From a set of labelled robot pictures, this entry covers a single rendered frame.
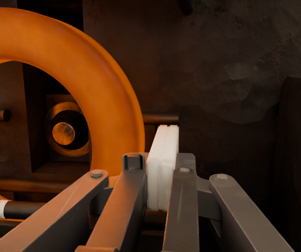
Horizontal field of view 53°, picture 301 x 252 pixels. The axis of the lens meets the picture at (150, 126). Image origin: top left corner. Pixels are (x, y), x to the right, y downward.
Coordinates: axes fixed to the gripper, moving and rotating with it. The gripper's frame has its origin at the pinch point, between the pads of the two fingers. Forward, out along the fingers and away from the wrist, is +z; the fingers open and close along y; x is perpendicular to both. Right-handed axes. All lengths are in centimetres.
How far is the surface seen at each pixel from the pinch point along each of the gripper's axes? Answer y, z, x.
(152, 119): -1.6, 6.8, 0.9
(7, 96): -15.6, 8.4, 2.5
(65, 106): -11.3, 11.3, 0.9
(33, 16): -8.2, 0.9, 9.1
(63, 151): -11.8, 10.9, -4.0
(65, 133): -10.7, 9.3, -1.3
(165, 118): -0.5, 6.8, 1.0
